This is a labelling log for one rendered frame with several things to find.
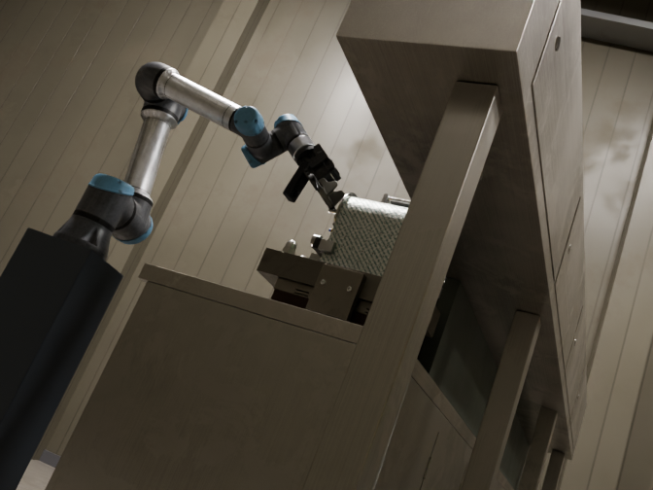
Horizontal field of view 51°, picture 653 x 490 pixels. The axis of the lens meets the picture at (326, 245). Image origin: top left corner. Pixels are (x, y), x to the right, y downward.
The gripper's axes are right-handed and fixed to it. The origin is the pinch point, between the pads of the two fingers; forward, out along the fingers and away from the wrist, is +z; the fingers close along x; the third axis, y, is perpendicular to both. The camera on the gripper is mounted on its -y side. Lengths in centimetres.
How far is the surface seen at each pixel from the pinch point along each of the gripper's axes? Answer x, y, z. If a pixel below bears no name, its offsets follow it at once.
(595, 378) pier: 308, 79, 11
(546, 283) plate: -13, 31, 56
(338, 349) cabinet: -30, -13, 51
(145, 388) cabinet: -30, -54, 34
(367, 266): -4.4, 0.2, 24.3
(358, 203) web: -3.8, 6.8, 6.4
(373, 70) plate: -81, 17, 40
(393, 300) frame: -81, 2, 72
